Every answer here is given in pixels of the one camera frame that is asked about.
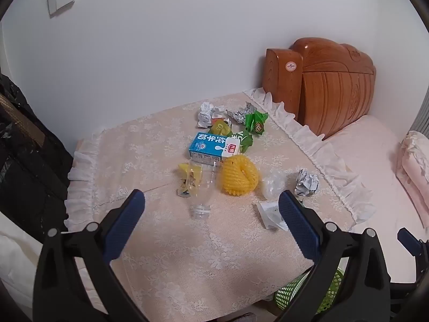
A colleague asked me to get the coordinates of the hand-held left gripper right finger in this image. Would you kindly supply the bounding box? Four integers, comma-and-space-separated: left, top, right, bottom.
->
278, 189, 393, 322

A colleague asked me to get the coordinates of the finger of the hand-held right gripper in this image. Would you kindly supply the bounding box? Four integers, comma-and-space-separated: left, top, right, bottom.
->
397, 227, 429, 289

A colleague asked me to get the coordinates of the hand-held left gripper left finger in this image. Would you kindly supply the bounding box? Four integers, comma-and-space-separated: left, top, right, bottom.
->
32, 189, 150, 322

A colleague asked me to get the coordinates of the green plastic basket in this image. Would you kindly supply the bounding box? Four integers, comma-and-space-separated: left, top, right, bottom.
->
274, 265, 347, 316

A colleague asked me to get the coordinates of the yellow-green drink pouch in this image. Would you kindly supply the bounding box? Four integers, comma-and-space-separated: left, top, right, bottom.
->
208, 118, 254, 154

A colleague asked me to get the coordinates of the flat white wrapper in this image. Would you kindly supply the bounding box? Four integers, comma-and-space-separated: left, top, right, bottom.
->
256, 201, 289, 231

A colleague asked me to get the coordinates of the crumpled silver paper ball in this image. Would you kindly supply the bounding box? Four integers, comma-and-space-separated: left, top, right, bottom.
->
295, 169, 320, 197

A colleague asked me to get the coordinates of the clear crumpled plastic bag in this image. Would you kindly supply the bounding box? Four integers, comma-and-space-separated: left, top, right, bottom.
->
261, 169, 286, 200

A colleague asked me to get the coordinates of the yellow crumpled wrapper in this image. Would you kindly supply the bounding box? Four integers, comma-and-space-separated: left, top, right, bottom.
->
176, 163, 203, 197

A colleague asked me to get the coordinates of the yellow foam fruit net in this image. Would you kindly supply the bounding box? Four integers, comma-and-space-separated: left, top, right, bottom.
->
219, 154, 259, 196

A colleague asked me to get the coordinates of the clear plastic bottle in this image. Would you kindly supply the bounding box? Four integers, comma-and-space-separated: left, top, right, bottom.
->
188, 159, 218, 219

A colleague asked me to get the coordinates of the pink mattress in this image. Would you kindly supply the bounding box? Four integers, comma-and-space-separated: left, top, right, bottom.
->
322, 114, 429, 242

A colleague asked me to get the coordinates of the green snack packet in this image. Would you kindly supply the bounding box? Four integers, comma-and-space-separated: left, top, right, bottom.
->
245, 111, 269, 135

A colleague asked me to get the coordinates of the blue milk carton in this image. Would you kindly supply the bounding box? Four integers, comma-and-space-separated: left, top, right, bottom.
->
188, 131, 242, 164

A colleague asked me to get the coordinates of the white cloth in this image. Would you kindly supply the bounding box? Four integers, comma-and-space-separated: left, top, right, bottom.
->
0, 211, 101, 317

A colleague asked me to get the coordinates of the black bag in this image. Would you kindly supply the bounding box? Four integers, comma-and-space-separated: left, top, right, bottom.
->
0, 72, 74, 233

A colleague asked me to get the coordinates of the crumpled silver foil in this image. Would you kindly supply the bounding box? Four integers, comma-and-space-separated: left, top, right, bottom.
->
226, 102, 257, 125

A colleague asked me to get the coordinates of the crumpled white paper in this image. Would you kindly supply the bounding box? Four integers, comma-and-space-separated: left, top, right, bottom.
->
197, 101, 226, 127

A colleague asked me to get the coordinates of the wooden headboard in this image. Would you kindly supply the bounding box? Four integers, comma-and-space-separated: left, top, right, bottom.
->
262, 38, 376, 140

